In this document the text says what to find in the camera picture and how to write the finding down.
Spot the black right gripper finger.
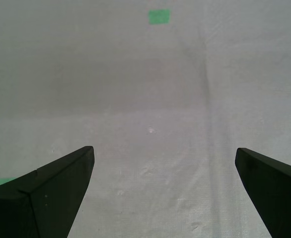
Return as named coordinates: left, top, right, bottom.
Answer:
left=235, top=148, right=291, bottom=238
left=0, top=145, right=95, bottom=238

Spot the white table cloth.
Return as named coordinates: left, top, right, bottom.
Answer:
left=0, top=0, right=291, bottom=238

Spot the small green tape piece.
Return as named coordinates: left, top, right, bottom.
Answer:
left=148, top=9, right=171, bottom=25

